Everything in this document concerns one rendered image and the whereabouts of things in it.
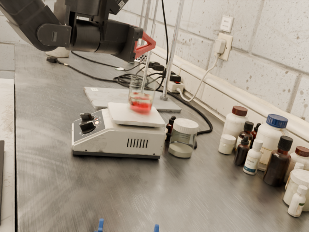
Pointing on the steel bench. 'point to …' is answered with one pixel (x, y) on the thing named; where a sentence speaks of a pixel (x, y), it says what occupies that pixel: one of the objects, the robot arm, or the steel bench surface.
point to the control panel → (77, 134)
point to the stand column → (172, 50)
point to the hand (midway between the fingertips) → (151, 44)
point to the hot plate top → (117, 118)
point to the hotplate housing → (122, 141)
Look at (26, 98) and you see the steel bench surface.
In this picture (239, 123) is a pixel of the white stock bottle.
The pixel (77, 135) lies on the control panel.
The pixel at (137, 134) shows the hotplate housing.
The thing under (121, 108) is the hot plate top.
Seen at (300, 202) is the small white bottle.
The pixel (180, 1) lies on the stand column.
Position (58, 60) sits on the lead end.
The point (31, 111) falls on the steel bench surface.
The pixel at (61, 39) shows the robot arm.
